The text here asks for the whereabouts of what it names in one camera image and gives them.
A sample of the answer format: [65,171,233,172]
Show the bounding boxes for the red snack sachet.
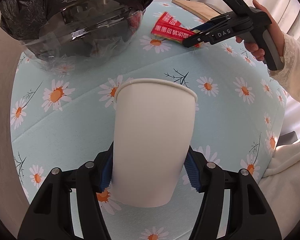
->
[149,12,199,47]

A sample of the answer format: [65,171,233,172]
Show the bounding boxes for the white paper cup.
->
[111,79,198,207]

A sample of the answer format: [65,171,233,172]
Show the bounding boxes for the right forearm cream sleeve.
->
[258,34,300,238]

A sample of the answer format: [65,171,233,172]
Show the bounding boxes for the black lined glass trash bowl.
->
[0,0,154,71]

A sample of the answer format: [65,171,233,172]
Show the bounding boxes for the person's right hand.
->
[235,0,286,62]

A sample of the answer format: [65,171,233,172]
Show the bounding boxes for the wooden cutting board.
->
[172,0,220,22]

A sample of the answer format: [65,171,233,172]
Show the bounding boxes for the daisy print blue tablecloth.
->
[9,0,288,240]

